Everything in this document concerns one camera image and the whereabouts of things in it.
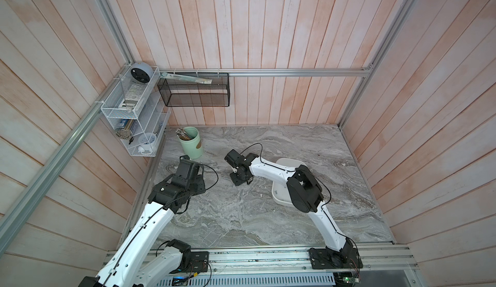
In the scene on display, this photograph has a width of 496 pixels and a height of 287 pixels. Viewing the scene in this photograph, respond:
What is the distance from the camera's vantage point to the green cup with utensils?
0.97 meters

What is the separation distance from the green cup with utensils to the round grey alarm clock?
269 mm

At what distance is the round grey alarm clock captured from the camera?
81 cm
